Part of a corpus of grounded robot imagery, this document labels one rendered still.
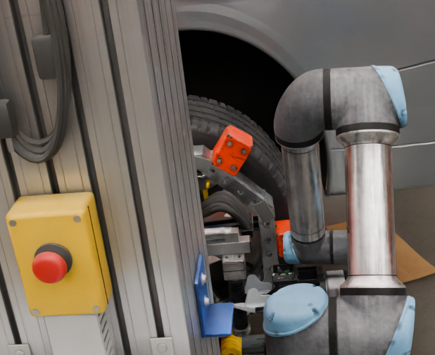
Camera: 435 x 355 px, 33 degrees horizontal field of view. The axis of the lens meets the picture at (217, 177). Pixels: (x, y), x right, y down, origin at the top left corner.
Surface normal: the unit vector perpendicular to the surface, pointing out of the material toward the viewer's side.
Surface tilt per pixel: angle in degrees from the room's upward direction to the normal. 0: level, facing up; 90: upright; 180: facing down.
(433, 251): 0
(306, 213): 104
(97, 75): 90
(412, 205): 0
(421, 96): 90
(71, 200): 0
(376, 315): 55
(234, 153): 90
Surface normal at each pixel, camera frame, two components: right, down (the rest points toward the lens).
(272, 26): -0.03, 0.42
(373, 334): -0.19, -0.05
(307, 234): -0.04, 0.63
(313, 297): -0.24, -0.89
